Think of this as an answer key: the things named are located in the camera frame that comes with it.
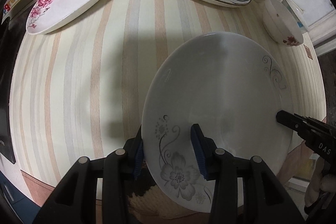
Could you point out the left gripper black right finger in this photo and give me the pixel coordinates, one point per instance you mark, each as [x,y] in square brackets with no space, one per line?
[204,149]

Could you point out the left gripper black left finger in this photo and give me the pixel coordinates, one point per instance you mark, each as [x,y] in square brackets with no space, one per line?
[135,155]

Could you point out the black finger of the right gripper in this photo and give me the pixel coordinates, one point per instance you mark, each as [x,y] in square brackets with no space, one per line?
[296,121]

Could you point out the white plate grey flower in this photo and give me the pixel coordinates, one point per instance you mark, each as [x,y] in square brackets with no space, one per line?
[230,86]

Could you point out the white bowl red flowers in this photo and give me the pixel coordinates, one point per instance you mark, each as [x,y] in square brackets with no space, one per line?
[280,24]

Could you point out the gloved right hand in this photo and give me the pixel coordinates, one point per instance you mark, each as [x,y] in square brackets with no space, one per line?
[322,181]

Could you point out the brown mat label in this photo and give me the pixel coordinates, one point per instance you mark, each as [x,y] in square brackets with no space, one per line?
[308,52]

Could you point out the striped beige table mat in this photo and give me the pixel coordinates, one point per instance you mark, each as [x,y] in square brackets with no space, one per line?
[80,90]

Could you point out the white bowl blue pink dots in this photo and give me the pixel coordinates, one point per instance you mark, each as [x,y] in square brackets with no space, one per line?
[297,14]

